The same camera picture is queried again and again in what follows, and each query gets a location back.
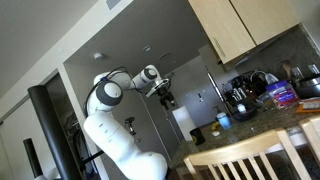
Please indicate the wooden spoon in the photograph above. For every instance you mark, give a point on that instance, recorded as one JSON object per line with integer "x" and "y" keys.
{"x": 287, "y": 68}

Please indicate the white smoke detector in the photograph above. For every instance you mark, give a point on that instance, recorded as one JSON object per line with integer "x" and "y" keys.
{"x": 98, "y": 56}

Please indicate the round ceiling light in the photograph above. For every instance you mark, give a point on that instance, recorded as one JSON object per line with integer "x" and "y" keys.
{"x": 147, "y": 48}

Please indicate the thin black pole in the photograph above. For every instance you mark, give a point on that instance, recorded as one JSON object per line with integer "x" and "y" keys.
{"x": 33, "y": 160}

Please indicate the light wood cabinet door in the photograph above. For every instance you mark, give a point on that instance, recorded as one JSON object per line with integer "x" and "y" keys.
{"x": 220, "y": 26}
{"x": 266, "y": 16}

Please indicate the small light wood chair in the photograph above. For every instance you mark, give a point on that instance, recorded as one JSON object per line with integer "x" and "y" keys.
{"x": 311, "y": 133}

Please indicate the clear jar blue lid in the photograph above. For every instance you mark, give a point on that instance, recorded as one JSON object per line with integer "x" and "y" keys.
{"x": 283, "y": 95}

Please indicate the white door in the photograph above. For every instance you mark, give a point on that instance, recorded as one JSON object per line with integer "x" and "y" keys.
{"x": 195, "y": 83}

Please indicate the dark round bowl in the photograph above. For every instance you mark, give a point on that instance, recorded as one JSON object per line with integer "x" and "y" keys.
{"x": 245, "y": 116}

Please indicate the large light wood chair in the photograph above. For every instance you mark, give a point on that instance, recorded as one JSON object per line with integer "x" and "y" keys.
{"x": 233, "y": 153}

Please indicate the curved metal faucet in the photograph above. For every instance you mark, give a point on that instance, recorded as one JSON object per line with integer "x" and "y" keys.
{"x": 259, "y": 72}

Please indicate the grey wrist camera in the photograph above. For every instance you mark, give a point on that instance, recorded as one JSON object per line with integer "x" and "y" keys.
{"x": 156, "y": 87}

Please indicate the thick black pole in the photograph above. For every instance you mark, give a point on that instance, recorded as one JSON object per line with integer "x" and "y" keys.
{"x": 53, "y": 133}

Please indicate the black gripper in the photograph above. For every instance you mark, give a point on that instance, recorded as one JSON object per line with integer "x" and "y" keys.
{"x": 165, "y": 93}

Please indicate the black mug yellow logo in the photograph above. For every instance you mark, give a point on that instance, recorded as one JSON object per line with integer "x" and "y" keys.
{"x": 198, "y": 136}

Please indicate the black camera boom stand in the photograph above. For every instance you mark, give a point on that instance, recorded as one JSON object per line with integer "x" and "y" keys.
{"x": 130, "y": 124}

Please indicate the orange flat box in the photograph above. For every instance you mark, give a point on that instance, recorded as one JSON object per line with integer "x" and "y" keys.
{"x": 308, "y": 107}

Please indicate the small white object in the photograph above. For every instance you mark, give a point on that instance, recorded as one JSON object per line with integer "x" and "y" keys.
{"x": 216, "y": 133}

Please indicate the black coffee machine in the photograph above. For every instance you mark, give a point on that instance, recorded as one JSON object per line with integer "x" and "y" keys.
{"x": 238, "y": 90}

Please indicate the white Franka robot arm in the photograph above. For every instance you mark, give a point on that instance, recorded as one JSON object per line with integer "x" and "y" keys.
{"x": 110, "y": 133}

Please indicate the small yellow object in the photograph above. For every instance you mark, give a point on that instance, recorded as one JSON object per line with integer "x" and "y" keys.
{"x": 216, "y": 126}

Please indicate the dark cooking pot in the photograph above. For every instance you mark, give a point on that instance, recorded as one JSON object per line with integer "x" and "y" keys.
{"x": 308, "y": 88}

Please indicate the white bottle orange label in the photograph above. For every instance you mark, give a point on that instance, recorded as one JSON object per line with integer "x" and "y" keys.
{"x": 241, "y": 108}

